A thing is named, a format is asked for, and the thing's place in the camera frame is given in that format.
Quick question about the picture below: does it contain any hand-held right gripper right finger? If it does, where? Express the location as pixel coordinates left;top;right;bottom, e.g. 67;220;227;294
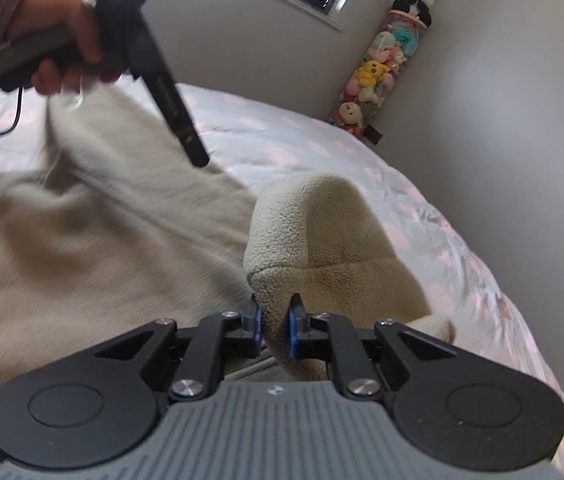
286;294;455;402

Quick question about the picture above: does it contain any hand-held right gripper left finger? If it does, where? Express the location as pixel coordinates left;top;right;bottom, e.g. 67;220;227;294
94;294;263;403

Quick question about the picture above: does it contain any pink polka dot bed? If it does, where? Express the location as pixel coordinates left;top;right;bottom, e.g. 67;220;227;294
0;65;564;480

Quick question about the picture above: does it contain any person's left hand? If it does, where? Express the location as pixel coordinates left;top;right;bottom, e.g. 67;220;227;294
6;0;122;97

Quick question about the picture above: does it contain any clear tube of plush toys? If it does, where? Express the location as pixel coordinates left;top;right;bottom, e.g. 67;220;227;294
328;7;435;141

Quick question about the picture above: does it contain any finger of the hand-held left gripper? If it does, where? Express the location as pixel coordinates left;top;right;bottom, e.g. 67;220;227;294
176;125;211;169

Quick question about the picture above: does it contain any beige fleece jacket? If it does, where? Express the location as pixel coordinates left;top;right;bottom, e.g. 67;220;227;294
0;77;458;480

